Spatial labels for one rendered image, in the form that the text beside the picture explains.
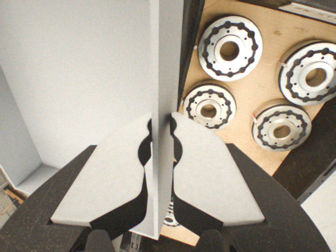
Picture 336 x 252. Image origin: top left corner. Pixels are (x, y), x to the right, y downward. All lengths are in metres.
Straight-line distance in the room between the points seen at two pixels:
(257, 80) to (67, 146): 0.33
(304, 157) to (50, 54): 0.43
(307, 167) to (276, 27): 0.25
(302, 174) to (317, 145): 0.06
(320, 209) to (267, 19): 0.69
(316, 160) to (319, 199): 0.43
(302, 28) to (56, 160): 0.42
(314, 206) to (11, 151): 0.85
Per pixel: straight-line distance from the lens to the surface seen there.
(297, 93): 0.37
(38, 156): 0.31
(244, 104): 0.38
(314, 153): 0.40
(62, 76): 0.20
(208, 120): 0.35
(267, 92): 0.38
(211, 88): 0.33
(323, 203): 0.84
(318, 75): 0.38
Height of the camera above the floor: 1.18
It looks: 56 degrees down
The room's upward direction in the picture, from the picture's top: 154 degrees counter-clockwise
